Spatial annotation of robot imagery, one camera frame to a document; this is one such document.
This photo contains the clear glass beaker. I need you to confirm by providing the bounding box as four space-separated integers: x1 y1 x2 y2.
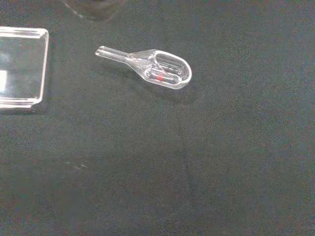
61 0 120 23

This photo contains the clear plastic funnel stand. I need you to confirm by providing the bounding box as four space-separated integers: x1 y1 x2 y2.
0 26 50 114

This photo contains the black bench cloth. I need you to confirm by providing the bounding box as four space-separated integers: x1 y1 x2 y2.
0 0 315 236

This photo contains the clear glass weighing funnel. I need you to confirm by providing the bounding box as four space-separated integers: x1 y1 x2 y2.
94 45 192 90

